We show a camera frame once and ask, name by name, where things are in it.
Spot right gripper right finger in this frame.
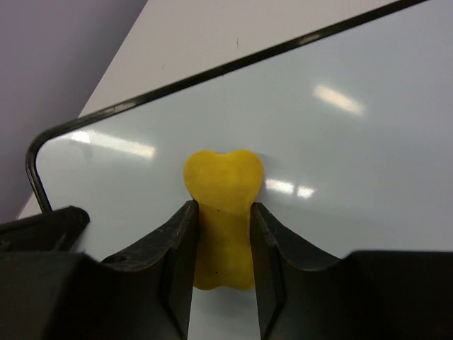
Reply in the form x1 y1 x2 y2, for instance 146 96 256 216
251 203 452 339

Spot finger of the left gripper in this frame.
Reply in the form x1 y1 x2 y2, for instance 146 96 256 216
1 206 89 252

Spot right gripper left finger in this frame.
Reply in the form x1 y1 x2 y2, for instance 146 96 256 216
1 201 197 339

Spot yellow bone shaped eraser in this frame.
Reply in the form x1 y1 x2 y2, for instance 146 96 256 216
183 150 264 290

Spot black framed small whiteboard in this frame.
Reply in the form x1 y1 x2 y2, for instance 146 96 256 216
26 1 452 339

